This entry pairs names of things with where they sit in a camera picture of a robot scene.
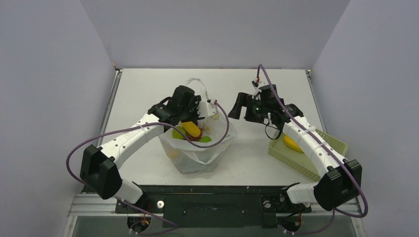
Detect yellow-green perforated plastic basket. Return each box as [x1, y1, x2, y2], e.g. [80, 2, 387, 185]
[268, 129, 348, 182]

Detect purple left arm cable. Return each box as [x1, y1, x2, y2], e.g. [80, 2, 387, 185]
[66, 101, 230, 230]

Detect white plastic bag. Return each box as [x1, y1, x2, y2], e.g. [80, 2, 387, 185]
[159, 78, 237, 174]

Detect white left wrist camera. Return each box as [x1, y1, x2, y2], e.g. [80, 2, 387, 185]
[197, 99, 219, 120]

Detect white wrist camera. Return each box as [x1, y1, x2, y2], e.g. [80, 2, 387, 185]
[197, 99, 219, 120]
[251, 78, 266, 90]

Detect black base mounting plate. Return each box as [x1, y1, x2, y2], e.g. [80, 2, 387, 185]
[135, 185, 312, 228]

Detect yellow fake banana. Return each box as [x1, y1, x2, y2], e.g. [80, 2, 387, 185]
[283, 135, 303, 153]

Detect yellow fake fruit in bag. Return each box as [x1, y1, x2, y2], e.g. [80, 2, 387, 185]
[180, 121, 202, 138]

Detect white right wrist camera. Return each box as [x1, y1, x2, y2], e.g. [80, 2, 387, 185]
[251, 78, 266, 90]

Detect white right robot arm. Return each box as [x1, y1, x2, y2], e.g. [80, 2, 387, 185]
[228, 85, 362, 211]

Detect red fake fruit in bag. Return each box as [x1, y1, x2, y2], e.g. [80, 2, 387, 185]
[188, 128, 204, 142]

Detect green halved fake fruit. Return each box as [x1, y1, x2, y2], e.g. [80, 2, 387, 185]
[199, 136, 212, 143]

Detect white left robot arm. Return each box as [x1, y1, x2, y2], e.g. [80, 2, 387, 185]
[80, 85, 203, 212]

